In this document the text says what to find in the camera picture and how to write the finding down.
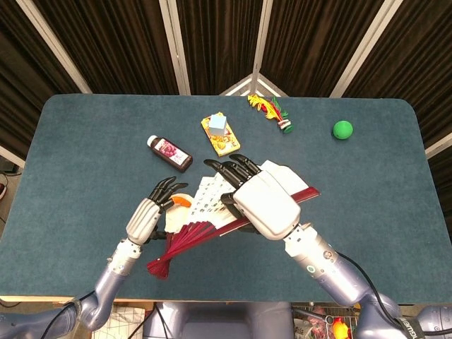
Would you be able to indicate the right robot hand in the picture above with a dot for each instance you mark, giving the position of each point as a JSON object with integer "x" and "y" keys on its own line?
{"x": 268, "y": 205}

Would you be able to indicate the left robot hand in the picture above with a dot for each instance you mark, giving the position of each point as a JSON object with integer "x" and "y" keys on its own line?
{"x": 141, "y": 222}

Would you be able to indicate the red and white paper fan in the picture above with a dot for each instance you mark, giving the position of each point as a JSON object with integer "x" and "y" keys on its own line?
{"x": 208, "y": 197}

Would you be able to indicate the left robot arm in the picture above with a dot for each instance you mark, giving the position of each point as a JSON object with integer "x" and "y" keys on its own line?
{"x": 106, "y": 289}

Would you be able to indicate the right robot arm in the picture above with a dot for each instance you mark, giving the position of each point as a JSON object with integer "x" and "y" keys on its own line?
{"x": 339, "y": 275}

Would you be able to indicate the yellow snack box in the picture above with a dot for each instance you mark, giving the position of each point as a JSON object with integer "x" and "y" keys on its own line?
{"x": 226, "y": 144}

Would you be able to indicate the dark red juice bottle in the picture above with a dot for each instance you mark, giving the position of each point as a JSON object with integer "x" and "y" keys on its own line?
{"x": 171, "y": 153}

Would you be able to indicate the colourful feather shuttlecock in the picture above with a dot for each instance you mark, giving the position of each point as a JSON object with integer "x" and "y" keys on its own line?
{"x": 270, "y": 111}

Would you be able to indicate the pale blue cube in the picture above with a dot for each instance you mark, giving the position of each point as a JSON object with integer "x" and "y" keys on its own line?
{"x": 217, "y": 124}

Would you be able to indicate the white checked bag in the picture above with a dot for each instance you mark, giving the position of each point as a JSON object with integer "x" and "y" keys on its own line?
{"x": 130, "y": 321}

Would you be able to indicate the green ball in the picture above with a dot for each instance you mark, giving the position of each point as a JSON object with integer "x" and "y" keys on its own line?
{"x": 342, "y": 130}

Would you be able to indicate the white screen base rails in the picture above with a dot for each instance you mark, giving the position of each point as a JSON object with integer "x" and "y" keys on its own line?
{"x": 252, "y": 84}

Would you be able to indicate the grey robot torso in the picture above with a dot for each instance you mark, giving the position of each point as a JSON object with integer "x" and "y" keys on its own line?
{"x": 219, "y": 321}

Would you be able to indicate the floral printed bag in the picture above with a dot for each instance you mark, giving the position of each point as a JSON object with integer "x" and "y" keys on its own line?
{"x": 312, "y": 326}

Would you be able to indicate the red rimmed white object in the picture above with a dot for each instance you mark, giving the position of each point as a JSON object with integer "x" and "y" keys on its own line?
{"x": 3, "y": 190}

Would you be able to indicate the orange yellow toy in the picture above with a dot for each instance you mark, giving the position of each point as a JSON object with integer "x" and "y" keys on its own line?
{"x": 340, "y": 328}

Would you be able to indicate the brown pleated curtain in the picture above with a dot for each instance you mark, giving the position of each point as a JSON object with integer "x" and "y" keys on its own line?
{"x": 116, "y": 42}

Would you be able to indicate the white screen frame post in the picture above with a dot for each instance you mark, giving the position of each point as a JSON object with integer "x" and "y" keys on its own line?
{"x": 367, "y": 46}
{"x": 174, "y": 46}
{"x": 53, "y": 46}
{"x": 12, "y": 157}
{"x": 439, "y": 146}
{"x": 261, "y": 39}

